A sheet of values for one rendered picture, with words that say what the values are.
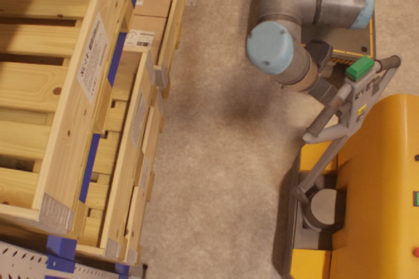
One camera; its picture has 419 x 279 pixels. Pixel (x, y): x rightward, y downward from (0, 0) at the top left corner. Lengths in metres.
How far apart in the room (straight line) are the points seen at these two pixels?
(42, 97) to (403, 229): 1.31
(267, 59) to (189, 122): 1.82
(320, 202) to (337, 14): 1.30
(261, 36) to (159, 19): 1.60
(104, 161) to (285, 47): 1.12
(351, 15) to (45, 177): 0.72
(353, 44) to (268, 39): 1.82
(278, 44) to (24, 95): 0.78
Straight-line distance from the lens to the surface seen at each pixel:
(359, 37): 2.64
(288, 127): 2.60
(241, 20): 2.96
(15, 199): 1.20
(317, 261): 2.07
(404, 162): 1.72
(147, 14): 2.40
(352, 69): 1.16
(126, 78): 1.88
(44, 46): 1.36
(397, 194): 1.69
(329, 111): 1.17
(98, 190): 1.72
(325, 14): 0.87
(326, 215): 2.03
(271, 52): 0.79
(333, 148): 1.54
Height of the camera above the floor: 2.37
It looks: 69 degrees down
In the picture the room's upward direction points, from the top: 2 degrees counter-clockwise
